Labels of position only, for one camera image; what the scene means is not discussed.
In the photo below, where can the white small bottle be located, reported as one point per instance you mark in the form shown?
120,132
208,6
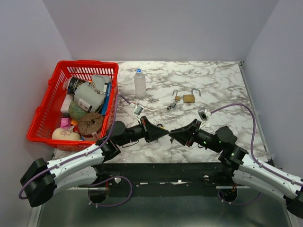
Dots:
84,105

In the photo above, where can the pink small box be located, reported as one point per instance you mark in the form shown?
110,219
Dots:
65,123

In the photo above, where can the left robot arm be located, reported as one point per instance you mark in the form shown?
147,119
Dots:
43,179

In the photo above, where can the red plastic basket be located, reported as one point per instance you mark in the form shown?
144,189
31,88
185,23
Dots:
48,115

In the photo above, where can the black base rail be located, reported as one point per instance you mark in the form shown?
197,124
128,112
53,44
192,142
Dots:
166,179

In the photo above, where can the brown round object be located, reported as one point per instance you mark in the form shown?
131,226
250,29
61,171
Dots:
91,123

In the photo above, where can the green round sponge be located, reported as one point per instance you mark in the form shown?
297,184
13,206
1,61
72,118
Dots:
75,112

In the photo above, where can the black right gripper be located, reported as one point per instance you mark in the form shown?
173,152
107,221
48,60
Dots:
184,135

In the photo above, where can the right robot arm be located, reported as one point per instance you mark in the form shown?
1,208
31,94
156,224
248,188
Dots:
246,169

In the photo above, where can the panda keychain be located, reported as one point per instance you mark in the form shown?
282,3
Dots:
171,106

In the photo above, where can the grey crumpled bag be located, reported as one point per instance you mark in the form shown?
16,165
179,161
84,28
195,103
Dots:
93,92

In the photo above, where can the clear water bottle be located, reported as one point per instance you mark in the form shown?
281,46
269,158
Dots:
140,83

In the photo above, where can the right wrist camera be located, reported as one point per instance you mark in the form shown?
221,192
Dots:
204,115

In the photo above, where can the large brass padlock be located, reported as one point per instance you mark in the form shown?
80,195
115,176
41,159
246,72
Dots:
190,98

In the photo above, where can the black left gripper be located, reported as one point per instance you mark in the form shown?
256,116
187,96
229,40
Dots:
152,132

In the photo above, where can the small brass padlock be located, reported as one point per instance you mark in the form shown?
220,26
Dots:
177,98

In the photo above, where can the blue tube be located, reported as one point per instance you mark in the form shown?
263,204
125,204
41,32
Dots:
106,100

